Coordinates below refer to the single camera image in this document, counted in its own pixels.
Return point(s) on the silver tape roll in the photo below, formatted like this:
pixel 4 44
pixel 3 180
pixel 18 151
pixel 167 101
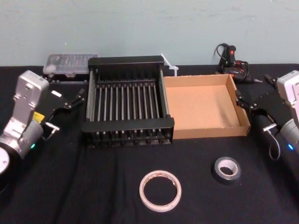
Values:
pixel 216 173

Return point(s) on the white tape roll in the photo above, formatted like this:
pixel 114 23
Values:
pixel 143 193

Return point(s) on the black table cloth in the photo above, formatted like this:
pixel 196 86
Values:
pixel 105 186

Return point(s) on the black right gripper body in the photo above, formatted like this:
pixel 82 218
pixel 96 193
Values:
pixel 268 102

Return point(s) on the small white plastic piece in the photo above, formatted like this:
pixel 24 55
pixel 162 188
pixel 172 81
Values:
pixel 172 68

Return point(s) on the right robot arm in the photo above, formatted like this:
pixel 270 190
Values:
pixel 289 88

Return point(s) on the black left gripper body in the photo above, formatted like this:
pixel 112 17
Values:
pixel 52 100

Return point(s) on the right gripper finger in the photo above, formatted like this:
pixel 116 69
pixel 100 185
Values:
pixel 241 100
pixel 271 80

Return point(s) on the black rack with steel bars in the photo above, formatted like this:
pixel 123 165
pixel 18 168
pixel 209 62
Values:
pixel 127 127

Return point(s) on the clear plastic case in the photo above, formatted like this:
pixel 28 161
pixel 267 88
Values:
pixel 70 63

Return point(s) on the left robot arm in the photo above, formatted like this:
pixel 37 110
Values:
pixel 25 93

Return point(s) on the shallow brown cardboard tray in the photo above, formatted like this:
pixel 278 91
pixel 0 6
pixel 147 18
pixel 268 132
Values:
pixel 198 105

